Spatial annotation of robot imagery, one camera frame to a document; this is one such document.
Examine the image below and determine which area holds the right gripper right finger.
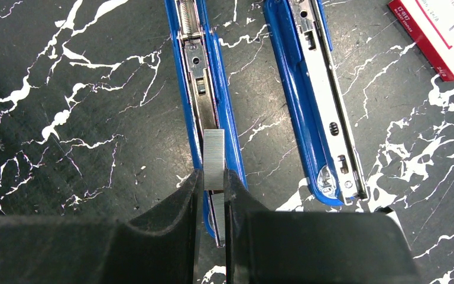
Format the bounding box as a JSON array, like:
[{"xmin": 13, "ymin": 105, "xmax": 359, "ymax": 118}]
[{"xmin": 223, "ymin": 170, "xmax": 421, "ymax": 283}]

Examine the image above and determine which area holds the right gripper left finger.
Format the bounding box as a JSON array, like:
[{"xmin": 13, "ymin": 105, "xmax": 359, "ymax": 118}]
[{"xmin": 0, "ymin": 170, "xmax": 203, "ymax": 283}]

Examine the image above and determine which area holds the grey staple strip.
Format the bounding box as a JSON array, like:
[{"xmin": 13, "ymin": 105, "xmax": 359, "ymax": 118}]
[
  {"xmin": 203, "ymin": 129, "xmax": 225, "ymax": 191},
  {"xmin": 210, "ymin": 192, "xmax": 225, "ymax": 248}
]

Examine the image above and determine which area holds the small red staple box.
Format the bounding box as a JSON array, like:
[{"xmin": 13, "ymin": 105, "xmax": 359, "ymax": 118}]
[{"xmin": 388, "ymin": 0, "xmax": 454, "ymax": 82}]

